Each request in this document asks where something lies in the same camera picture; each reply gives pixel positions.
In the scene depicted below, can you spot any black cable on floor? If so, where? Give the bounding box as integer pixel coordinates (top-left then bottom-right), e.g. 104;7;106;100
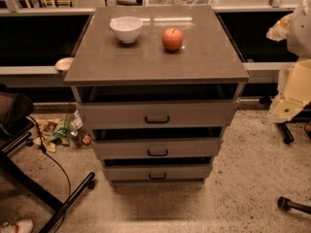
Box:
26;115;73;233

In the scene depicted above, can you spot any white ceramic bowl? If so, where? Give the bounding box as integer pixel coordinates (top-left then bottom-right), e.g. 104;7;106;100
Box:
110;17;143;44

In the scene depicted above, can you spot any clear plastic bottle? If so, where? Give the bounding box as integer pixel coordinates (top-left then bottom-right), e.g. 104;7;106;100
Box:
69;111;84;148

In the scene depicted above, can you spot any grey drawer cabinet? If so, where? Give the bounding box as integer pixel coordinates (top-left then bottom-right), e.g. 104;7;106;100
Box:
64;6;249;184

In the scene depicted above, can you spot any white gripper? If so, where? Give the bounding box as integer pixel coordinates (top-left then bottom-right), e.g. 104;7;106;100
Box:
266;14;311;123

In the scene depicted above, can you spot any grey bottom drawer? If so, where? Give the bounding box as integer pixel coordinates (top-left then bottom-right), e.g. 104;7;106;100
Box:
103;164;212;182

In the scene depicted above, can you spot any white sneaker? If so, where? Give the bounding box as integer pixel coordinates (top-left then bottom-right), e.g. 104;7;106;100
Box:
0;219;34;233

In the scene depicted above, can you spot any red apple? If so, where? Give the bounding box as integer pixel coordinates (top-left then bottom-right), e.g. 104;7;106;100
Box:
161;28;183;50

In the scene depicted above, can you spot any black office chair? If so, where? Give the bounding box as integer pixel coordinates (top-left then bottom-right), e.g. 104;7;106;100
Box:
0;92;95;233

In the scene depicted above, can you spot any snack packets pile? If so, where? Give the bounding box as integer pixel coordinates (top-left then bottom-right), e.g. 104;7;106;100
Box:
32;117;93;153

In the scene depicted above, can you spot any small round tan dish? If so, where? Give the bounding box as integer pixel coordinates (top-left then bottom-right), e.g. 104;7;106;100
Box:
55;57;74;72

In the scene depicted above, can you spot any grey top drawer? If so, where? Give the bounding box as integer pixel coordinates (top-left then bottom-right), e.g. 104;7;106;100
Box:
77;101;238;129

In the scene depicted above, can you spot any grey drawer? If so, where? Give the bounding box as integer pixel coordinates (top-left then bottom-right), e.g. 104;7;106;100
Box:
77;101;238;129
93;138;223;159
103;164;212;182

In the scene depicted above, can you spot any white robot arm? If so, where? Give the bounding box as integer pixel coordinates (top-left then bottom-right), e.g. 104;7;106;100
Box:
266;0;311;123

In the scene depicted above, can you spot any black stand leg right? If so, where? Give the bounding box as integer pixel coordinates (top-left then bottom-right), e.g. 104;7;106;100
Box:
258;95;311;145

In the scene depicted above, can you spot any black chair caster right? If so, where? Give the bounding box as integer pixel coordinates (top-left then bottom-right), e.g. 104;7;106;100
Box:
277;196;311;215

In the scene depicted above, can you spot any green snack bag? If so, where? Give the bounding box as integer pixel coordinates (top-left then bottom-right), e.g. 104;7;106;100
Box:
48;121;70;146

